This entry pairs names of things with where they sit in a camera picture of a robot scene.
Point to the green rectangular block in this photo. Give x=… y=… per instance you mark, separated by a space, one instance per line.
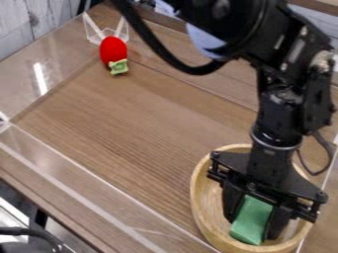
x=249 y=226

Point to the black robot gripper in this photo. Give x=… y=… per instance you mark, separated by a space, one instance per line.
x=264 y=174

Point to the clear acrylic tray enclosure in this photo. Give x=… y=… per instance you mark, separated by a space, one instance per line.
x=101 y=148

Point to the brown wooden bowl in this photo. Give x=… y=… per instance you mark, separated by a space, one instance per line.
x=214 y=226

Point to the red toy strawberry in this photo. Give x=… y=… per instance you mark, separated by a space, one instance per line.
x=113 y=51

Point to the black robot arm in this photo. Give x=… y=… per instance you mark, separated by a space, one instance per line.
x=285 y=47

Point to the black metal table frame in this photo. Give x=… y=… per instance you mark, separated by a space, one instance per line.
x=45 y=240

